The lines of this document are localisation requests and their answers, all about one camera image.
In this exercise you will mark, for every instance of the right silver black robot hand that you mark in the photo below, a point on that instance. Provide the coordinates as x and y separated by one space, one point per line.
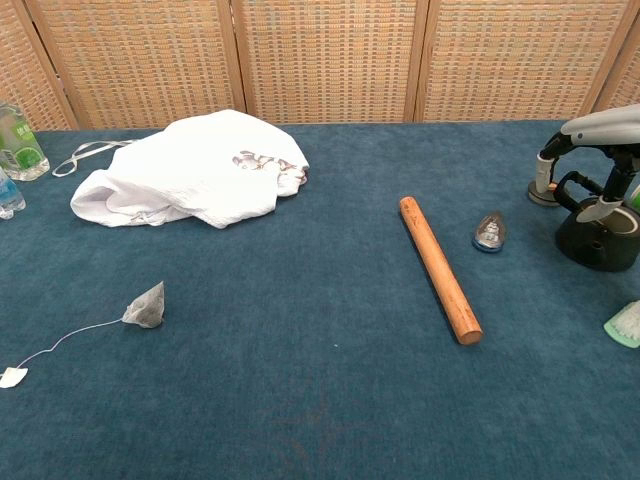
605 127

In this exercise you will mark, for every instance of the black cast iron teapot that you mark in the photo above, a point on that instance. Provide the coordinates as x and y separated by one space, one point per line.
590 250

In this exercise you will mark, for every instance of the black teapot lid wooden knob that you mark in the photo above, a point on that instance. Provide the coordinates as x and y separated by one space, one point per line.
537 196

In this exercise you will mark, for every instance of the clear blue correction tape dispenser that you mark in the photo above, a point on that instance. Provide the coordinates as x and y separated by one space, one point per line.
490 235

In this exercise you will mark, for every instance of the mint green scrub brush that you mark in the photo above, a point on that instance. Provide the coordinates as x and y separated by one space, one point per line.
627 325

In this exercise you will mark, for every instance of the wooden rolling pin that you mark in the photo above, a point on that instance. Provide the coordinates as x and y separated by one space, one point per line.
440 270

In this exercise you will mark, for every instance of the woven wooden folding screen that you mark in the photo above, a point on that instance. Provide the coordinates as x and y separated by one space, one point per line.
330 60

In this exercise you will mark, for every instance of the blue table cover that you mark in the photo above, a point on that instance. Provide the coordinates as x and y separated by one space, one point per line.
300 390

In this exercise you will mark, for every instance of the clear bottle with green label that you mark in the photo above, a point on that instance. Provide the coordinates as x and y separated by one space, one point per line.
22 150

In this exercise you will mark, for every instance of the clear bottle with blue label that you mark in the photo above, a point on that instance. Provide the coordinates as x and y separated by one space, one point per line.
9 197

